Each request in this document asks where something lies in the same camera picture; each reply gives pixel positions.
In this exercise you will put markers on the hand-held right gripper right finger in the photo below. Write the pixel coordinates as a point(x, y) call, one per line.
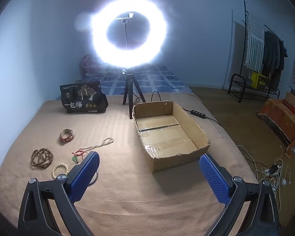
point(215, 179)

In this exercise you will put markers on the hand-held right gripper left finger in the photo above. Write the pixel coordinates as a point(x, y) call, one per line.
point(84, 177)

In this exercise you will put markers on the cardboard box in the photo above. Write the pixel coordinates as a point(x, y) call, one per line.
point(162, 163)

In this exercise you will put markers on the beige blanket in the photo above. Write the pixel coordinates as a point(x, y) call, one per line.
point(125, 201)

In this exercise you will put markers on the white power strip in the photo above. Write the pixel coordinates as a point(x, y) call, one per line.
point(272, 173)

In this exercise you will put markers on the black printed bag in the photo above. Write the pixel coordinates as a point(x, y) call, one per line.
point(81, 98)

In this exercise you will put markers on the orange printed cloth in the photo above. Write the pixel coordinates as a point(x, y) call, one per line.
point(280, 118)

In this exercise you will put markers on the black tripod stand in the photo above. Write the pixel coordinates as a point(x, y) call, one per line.
point(129, 83)

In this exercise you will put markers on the black metal clothes rack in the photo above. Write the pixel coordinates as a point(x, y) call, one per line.
point(236, 75)

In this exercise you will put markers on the yellow box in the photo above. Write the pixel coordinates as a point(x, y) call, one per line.
point(259, 80)

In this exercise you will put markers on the wooden panel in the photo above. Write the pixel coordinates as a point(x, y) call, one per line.
point(293, 103)

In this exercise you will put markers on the dark red patterned pillow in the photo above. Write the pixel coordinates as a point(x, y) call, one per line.
point(88, 65)

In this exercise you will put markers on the dark hanging clothes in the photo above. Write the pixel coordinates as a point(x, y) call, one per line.
point(272, 54)

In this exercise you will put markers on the striped white towel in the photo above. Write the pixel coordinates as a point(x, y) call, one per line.
point(254, 44)

